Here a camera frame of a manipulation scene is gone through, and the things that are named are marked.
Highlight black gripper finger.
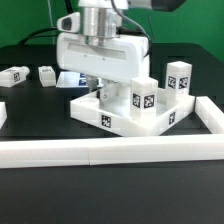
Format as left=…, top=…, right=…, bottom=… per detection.
left=97, top=80, right=118, bottom=101

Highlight white square tabletop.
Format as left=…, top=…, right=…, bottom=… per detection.
left=70, top=88, right=195, bottom=137

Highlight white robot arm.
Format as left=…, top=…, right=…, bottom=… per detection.
left=57, top=0, right=186, bottom=100

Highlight white sheet with tag markers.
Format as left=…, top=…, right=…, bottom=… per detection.
left=56, top=71, right=98, bottom=88

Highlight white front fence bar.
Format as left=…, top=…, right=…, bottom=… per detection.
left=0, top=134, right=224, bottom=169

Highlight white fence bar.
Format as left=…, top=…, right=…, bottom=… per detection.
left=195, top=96, right=224, bottom=134
left=0, top=102, right=7, bottom=129
left=0, top=134, right=224, bottom=169

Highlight white right fence bar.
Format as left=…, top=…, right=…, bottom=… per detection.
left=195, top=96, right=224, bottom=134

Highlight white left fence bar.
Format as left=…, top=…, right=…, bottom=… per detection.
left=0, top=102, right=7, bottom=129

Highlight black cable at base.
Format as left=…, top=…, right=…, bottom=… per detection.
left=17, top=26, right=61, bottom=46

